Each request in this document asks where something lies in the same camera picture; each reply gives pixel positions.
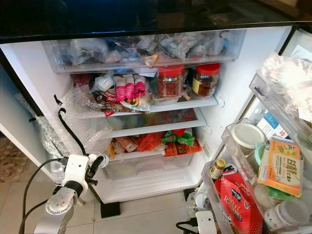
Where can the clear round container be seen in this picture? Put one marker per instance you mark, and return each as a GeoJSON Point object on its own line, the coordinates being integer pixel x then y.
{"type": "Point", "coordinates": [104, 161]}

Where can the teal bowl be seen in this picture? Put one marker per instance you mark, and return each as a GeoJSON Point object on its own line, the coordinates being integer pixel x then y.
{"type": "Point", "coordinates": [259, 153]}

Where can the clear fridge chiller drawer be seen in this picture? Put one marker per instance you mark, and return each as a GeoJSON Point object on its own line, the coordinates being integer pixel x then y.
{"type": "Point", "coordinates": [126, 63]}

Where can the yellow orange box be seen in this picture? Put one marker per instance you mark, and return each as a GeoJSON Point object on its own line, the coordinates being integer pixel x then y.
{"type": "Point", "coordinates": [280, 165]}

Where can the clear fridge crisper drawer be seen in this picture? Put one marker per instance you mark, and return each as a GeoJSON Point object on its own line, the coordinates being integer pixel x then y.
{"type": "Point", "coordinates": [156, 170]}

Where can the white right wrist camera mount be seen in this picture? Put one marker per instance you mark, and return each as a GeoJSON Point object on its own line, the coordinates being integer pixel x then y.
{"type": "Point", "coordinates": [206, 223]}

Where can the crumpled clear plastic bag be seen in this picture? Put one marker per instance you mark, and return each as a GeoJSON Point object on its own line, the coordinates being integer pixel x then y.
{"type": "Point", "coordinates": [287, 78]}

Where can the pale plate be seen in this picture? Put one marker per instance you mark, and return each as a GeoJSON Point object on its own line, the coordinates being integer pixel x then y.
{"type": "Point", "coordinates": [141, 106]}

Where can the red net bag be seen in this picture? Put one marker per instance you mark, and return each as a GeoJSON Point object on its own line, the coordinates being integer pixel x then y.
{"type": "Point", "coordinates": [149, 142]}

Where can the clear bubble wrap sheet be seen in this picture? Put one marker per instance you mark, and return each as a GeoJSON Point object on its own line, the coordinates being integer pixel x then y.
{"type": "Point", "coordinates": [92, 129]}

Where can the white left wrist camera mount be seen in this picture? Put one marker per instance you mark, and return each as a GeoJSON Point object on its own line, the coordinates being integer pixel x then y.
{"type": "Point", "coordinates": [76, 170]}

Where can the white-lid round container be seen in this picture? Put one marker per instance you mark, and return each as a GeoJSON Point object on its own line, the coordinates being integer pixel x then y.
{"type": "Point", "coordinates": [247, 135]}

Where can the clear frozen food bag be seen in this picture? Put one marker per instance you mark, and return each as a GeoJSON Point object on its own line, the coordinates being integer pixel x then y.
{"type": "Point", "coordinates": [185, 45]}
{"type": "Point", "coordinates": [85, 50]}

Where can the red raisin bag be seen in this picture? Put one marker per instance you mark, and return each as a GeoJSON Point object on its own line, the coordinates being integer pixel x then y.
{"type": "Point", "coordinates": [239, 204]}

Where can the dark brown food packet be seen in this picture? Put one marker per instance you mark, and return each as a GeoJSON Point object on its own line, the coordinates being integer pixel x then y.
{"type": "Point", "coordinates": [106, 100]}

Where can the red white stick pack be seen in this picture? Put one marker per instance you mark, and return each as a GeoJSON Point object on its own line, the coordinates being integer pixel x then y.
{"type": "Point", "coordinates": [243, 168]}

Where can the black fridge foot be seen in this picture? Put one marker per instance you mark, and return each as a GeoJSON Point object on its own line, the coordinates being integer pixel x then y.
{"type": "Point", "coordinates": [110, 209]}
{"type": "Point", "coordinates": [189, 194]}

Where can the pink white snack pack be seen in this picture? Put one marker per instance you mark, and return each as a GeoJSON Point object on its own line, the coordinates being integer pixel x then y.
{"type": "Point", "coordinates": [129, 88]}
{"type": "Point", "coordinates": [140, 87]}
{"type": "Point", "coordinates": [120, 90]}

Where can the green food pack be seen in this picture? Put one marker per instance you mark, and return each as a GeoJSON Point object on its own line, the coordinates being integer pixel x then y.
{"type": "Point", "coordinates": [280, 193]}

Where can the red-lid jar yellow label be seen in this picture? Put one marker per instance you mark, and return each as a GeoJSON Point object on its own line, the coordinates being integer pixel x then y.
{"type": "Point", "coordinates": [206, 82]}

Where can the blue white carton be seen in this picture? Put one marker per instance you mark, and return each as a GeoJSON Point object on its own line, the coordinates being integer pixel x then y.
{"type": "Point", "coordinates": [270, 126]}

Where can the small brown bottle yellow cap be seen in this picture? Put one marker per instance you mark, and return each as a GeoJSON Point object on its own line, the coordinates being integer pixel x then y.
{"type": "Point", "coordinates": [217, 169]}

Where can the white-trimmed glass fridge shelf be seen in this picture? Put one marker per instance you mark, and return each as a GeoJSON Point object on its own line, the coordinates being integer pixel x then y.
{"type": "Point", "coordinates": [156, 128]}
{"type": "Point", "coordinates": [141, 157]}
{"type": "Point", "coordinates": [190, 103]}

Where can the white plastic bag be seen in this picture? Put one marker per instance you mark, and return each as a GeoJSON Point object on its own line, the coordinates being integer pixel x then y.
{"type": "Point", "coordinates": [104, 83]}

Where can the clear bubble wrap bundle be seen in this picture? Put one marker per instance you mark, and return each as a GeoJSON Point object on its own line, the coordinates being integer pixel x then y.
{"type": "Point", "coordinates": [48, 141]}

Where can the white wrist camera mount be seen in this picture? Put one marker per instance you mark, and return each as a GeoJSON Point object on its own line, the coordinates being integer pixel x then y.
{"type": "Point", "coordinates": [76, 170]}
{"type": "Point", "coordinates": [206, 223]}

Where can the orange food packet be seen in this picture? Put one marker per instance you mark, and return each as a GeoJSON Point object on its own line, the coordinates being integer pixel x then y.
{"type": "Point", "coordinates": [126, 144]}

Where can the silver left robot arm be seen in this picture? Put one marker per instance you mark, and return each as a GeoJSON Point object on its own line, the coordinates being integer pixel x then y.
{"type": "Point", "coordinates": [61, 204]}

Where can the orange red flat pack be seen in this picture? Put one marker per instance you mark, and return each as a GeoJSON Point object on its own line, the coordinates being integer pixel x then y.
{"type": "Point", "coordinates": [185, 148]}

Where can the clear shallow food container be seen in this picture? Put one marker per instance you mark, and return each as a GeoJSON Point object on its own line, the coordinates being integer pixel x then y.
{"type": "Point", "coordinates": [165, 100]}

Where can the white plastic jar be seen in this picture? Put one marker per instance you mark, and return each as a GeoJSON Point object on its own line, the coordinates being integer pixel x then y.
{"type": "Point", "coordinates": [287, 214]}

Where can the green snack pack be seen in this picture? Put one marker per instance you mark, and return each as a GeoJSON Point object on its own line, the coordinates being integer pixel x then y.
{"type": "Point", "coordinates": [180, 138]}

